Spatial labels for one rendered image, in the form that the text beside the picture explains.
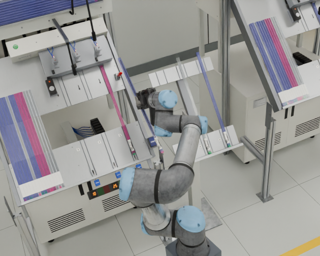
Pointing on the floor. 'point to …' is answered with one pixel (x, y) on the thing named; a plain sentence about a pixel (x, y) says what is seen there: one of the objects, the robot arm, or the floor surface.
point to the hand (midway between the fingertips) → (140, 105)
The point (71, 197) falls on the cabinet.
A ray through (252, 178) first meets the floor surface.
